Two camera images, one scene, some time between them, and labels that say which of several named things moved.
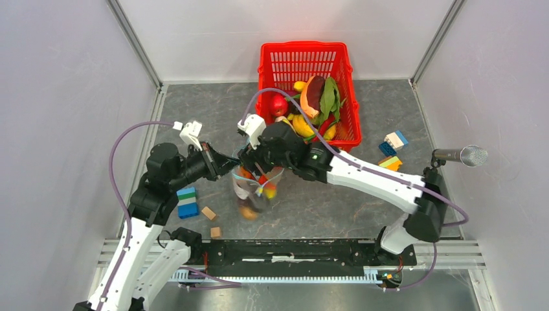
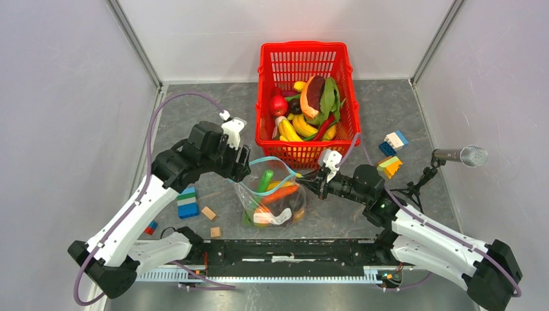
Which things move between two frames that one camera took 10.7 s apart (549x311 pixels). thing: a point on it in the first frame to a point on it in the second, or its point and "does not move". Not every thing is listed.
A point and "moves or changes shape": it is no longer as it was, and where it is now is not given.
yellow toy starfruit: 330,133 does not move
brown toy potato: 248,214 to 298,215
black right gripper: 249,157 to 318,184
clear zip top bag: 257,191 moves or changes shape
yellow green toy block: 392,162 does not move
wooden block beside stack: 208,213 does not move
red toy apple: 279,105 does not move
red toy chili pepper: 263,179 to 279,194
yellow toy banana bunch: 301,126 does not move
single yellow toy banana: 270,190 to 273,184
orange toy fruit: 244,173 moves or changes shape
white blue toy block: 396,140 does not move
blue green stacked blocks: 188,207 does not move
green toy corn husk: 330,100 does not move
